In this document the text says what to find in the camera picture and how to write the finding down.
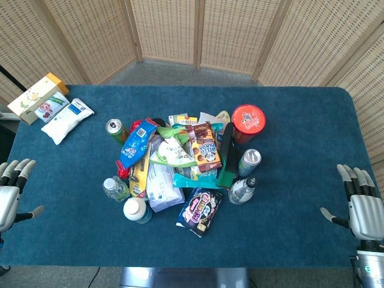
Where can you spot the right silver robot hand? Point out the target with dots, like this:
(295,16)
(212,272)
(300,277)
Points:
(364,210)

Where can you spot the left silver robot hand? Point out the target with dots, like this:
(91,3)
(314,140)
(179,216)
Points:
(7,199)

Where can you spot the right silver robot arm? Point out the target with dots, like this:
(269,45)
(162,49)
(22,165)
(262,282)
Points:
(372,264)

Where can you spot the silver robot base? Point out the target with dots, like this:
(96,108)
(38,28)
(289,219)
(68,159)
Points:
(184,277)

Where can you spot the green tea plastic bottle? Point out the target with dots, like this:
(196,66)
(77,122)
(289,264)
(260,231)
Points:
(115,189)

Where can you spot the clear black cap bottle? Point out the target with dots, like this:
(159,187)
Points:
(241,190)

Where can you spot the silver drink can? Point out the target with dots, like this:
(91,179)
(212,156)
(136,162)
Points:
(249,162)

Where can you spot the white cap teal bottle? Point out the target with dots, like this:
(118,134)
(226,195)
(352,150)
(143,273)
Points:
(136,211)

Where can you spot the green drink can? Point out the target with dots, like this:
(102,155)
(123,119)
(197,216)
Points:
(117,129)

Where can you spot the blue table cloth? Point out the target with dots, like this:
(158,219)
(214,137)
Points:
(270,195)

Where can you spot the white blue tissue pack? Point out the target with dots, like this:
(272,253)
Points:
(67,120)

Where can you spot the small tissue pack red print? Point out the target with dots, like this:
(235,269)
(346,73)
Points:
(51,107)

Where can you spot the yellow white tissue box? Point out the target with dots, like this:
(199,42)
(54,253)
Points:
(34,97)

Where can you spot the red snack wrapper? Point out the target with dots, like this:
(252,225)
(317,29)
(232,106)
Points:
(122,170)

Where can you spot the yellow razor package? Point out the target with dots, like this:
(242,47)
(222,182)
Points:
(139,177)

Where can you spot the blue snack bag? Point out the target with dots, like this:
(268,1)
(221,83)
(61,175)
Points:
(135,145)

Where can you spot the dark green long box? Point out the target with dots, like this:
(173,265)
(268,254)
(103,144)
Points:
(230,156)

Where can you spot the red lid cylindrical canister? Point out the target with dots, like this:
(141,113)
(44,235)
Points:
(248,121)

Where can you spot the white wet wipes pack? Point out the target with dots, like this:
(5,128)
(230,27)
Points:
(163,186)

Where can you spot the dark purple sanitary pad pack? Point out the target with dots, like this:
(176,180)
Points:
(199,211)

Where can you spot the brown Hello Panda box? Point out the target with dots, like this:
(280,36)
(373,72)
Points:
(205,148)

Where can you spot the white green snack bag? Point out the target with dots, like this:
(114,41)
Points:
(172,153)

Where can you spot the teal plastic package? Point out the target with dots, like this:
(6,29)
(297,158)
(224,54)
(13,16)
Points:
(195,180)

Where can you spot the white yellow paper package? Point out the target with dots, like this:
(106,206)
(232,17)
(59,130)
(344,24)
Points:
(210,117)

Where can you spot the yellow blue small box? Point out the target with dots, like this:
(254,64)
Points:
(183,120)

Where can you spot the woven bamboo folding screen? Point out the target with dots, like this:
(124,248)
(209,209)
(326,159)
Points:
(192,33)

